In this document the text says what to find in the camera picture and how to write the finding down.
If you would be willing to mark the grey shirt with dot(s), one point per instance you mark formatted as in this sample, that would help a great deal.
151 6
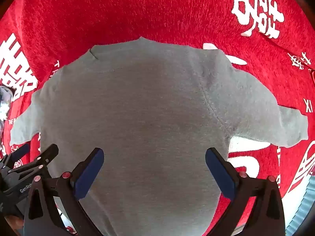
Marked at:
147 103

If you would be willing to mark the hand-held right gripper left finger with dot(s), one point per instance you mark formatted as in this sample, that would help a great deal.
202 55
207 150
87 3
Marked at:
89 174

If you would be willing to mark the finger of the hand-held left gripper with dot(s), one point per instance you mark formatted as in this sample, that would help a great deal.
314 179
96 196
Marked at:
48 153
21 150

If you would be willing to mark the blue striped fabric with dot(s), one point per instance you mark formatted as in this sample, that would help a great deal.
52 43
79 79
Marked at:
302 209

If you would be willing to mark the white patterned cloth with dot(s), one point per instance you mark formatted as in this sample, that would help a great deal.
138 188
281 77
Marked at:
5 103

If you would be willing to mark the red printed blanket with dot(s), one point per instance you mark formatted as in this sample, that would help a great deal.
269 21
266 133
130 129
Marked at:
147 9

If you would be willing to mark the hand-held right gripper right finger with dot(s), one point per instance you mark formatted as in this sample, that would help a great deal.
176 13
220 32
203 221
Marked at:
220 174

